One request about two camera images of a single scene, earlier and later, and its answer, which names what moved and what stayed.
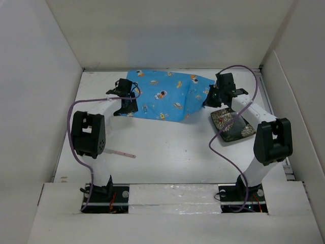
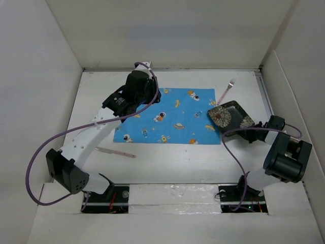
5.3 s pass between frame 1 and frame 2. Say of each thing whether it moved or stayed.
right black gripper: moved
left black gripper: moved
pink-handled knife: stayed
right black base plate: stayed
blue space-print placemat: moved
